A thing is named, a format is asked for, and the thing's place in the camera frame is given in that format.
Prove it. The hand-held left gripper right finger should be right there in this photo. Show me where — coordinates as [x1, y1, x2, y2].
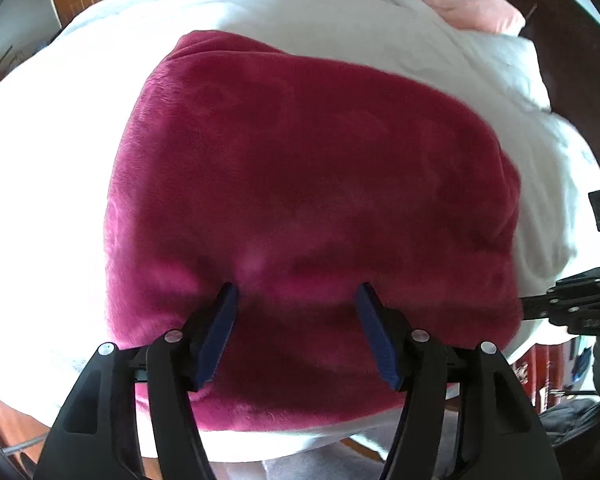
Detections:
[355, 282, 563, 480]

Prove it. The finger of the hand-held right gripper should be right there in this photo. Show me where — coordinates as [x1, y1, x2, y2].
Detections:
[520, 266, 600, 323]

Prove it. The dark wooden headboard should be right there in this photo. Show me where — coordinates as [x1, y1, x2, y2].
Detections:
[455, 0, 600, 183]

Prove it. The white bed duvet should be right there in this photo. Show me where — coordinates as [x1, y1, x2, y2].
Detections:
[0, 0, 600, 463]

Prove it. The magenta fleece blanket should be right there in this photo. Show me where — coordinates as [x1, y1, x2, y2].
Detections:
[102, 30, 526, 433]

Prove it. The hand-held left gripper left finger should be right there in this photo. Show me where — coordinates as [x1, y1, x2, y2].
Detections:
[32, 282, 239, 480]

